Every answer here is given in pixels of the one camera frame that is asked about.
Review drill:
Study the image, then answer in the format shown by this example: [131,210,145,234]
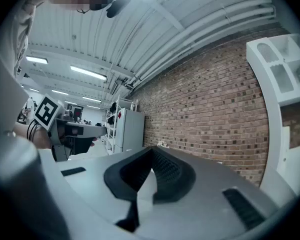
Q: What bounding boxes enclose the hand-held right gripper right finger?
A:
[151,145,197,205]

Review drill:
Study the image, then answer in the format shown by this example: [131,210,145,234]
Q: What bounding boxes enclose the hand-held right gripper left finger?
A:
[103,145,156,233]

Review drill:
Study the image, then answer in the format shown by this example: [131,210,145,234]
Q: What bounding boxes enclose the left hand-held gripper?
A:
[33,93,108,162]

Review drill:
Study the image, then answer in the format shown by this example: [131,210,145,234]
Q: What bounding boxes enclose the person's left forearm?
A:
[13,121,38,145]

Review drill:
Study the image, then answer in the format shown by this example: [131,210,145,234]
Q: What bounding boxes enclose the person's left hand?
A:
[36,128,99,157]

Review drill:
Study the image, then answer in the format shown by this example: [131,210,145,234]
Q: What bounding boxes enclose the white metal rack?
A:
[104,94,136,156]

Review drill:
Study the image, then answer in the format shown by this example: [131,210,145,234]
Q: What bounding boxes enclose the grey metal cabinet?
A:
[114,107,146,153]

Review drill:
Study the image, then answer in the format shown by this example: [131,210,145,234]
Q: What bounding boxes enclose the ceiling strip lights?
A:
[22,55,108,110]

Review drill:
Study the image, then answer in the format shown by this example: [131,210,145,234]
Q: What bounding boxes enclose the black wrist bands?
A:
[26,120,39,142]

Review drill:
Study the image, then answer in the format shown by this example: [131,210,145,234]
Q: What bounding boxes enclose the white t-shirt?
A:
[0,0,40,136]

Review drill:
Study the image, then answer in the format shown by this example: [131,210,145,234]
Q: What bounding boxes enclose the white shelf unit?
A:
[245,33,300,204]

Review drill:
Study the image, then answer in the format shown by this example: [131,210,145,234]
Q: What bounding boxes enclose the white ceiling pipe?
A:
[133,0,273,81]
[136,6,276,85]

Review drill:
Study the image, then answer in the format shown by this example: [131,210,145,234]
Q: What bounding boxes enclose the black head camera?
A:
[105,0,132,19]

